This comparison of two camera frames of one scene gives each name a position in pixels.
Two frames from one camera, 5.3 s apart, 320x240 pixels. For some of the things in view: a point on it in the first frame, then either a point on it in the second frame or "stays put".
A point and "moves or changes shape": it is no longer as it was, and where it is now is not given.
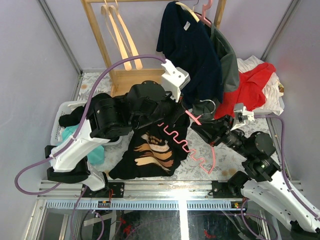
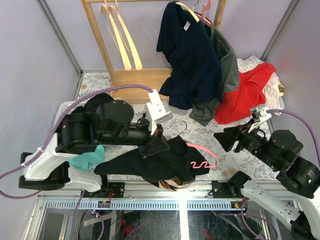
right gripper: [212, 130] to [230, 134]
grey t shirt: [229, 72] stays put
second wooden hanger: [115, 9] stays put
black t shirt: [155, 151] moves or changes shape
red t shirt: [248, 92] stays put
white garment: [273, 89] stays put
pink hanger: [187, 148] to [205, 162]
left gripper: [177, 108] to [158, 141]
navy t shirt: [188, 45] stays put
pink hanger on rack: [202, 18] stays put
